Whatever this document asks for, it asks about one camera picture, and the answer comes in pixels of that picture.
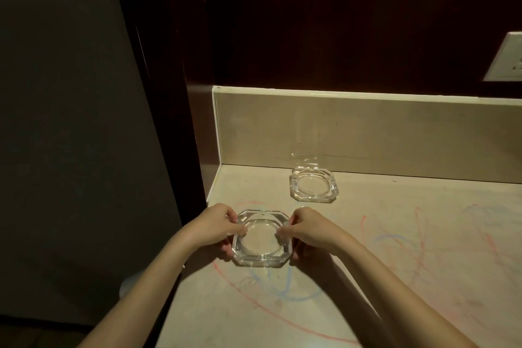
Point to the person's right hand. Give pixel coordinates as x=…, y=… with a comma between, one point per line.
x=312, y=231

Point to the person's right forearm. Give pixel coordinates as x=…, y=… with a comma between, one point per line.
x=391, y=298

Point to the beige stone backsplash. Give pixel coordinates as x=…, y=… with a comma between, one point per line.
x=367, y=133

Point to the person's left thumb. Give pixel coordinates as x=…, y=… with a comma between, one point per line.
x=240, y=229

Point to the white wall socket plate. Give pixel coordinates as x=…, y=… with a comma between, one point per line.
x=503, y=58

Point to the person's right thumb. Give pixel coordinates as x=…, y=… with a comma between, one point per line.
x=285, y=230

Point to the person's left hand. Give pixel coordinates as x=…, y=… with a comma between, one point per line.
x=212, y=227

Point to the person's left forearm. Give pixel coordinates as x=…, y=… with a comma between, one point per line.
x=140, y=296

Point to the clear glass ashtray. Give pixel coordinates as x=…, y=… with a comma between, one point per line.
x=313, y=184
x=261, y=237

